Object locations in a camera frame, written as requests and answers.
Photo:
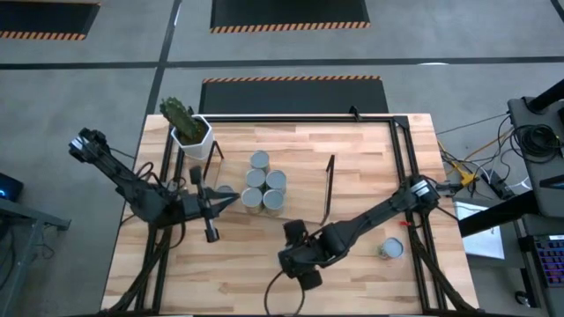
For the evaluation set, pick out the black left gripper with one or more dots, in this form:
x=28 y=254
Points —
x=200 y=207

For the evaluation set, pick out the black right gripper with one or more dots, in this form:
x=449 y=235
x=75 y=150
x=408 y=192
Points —
x=308 y=255

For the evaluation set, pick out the tall green oranges can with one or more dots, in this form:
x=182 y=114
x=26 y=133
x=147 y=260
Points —
x=252 y=198

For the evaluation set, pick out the tomatoes tin can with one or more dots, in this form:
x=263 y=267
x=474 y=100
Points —
x=255 y=178

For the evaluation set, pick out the peaches tin can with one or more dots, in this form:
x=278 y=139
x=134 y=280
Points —
x=273 y=200

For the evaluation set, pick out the tall silver-lidded tin can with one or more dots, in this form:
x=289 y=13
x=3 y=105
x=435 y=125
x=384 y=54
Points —
x=260 y=160

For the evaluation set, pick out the black-framed wooden shelf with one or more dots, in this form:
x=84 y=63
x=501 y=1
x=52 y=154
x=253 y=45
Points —
x=328 y=189

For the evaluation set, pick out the small carrot-print can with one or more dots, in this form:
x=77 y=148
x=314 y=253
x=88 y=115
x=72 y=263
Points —
x=392 y=248

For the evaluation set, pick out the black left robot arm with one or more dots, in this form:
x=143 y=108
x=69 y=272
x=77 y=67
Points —
x=132 y=189

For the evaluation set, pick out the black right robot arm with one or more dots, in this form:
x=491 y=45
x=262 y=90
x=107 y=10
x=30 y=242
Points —
x=374 y=211

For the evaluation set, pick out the cactus in white pot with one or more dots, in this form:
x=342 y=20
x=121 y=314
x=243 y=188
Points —
x=178 y=113

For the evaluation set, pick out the small red tag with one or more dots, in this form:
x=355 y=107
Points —
x=405 y=223

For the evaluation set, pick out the hazard-striped black floor mat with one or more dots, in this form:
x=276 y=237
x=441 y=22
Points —
x=291 y=97
x=44 y=15
x=286 y=13

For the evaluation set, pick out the grey metal table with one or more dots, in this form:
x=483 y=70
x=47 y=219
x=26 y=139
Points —
x=26 y=220

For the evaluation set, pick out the white paper box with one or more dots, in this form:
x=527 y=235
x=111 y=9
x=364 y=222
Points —
x=484 y=242

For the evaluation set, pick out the dark blue-lit device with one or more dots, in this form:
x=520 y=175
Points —
x=11 y=187

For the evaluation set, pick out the backlit keyboard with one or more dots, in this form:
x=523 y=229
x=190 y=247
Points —
x=551 y=260

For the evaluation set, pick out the grey side desk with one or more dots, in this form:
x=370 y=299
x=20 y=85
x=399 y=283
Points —
x=522 y=108

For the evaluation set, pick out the black aluminium rig frame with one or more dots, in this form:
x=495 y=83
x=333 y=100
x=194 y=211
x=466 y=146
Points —
x=398 y=145

